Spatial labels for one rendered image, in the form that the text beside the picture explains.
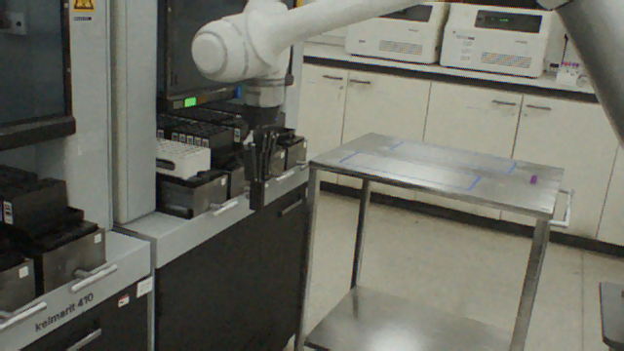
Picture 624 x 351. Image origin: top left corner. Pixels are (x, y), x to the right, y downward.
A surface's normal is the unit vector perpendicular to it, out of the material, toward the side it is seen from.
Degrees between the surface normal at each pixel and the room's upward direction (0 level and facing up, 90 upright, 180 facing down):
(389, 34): 90
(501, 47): 90
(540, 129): 90
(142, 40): 90
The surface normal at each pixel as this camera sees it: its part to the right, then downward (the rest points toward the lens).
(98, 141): 0.91, 0.19
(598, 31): -0.53, 0.34
